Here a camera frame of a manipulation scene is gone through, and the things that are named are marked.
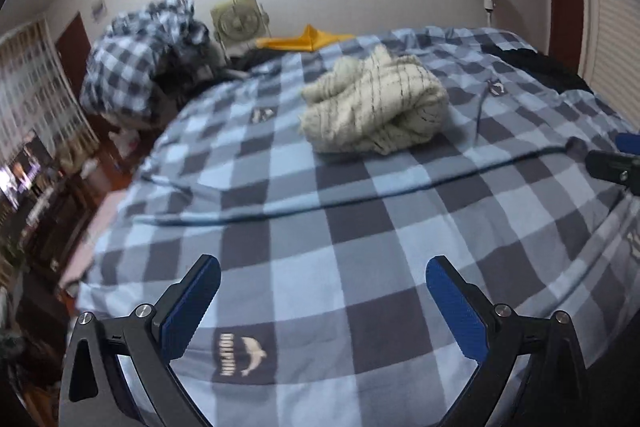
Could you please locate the yellow cloth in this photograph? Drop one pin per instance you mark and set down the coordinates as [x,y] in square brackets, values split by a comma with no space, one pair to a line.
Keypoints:
[300,42]

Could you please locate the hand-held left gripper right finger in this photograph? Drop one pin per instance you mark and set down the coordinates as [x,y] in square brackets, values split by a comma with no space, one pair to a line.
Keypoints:
[457,307]

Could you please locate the beige box fan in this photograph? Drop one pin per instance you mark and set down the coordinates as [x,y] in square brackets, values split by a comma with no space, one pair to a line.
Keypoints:
[235,19]

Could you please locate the blue checkered bed sheet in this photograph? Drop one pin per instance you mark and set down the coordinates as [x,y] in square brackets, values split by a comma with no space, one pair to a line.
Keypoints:
[325,232]

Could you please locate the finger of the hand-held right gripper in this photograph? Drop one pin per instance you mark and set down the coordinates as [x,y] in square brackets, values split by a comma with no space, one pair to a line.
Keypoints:
[612,169]
[630,143]

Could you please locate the dark cloth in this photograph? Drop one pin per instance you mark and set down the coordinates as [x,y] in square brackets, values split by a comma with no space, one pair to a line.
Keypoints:
[250,62]
[545,67]

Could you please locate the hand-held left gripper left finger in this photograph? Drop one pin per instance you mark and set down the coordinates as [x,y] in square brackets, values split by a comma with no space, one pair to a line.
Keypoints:
[192,307]

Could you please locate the wall switch plate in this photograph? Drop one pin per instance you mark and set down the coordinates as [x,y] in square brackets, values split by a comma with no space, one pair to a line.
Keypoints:
[99,8]

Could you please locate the cream plaid button shirt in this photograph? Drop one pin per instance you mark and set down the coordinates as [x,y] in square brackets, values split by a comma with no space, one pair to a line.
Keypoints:
[370,107]

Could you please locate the crumpled checkered quilt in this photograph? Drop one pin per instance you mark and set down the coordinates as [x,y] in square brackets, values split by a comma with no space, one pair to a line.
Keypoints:
[125,62]

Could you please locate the cluttered dark shelf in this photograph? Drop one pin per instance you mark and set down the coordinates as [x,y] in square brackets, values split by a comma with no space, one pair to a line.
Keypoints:
[40,232]

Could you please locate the white louvred closet door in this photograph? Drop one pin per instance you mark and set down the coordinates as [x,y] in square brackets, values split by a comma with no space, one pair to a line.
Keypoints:
[615,32]

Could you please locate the window with white grille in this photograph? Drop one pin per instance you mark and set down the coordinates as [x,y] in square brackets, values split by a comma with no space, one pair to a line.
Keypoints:
[35,82]

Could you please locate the white plastic bag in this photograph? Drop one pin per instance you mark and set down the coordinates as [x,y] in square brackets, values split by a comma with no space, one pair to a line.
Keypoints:
[125,142]

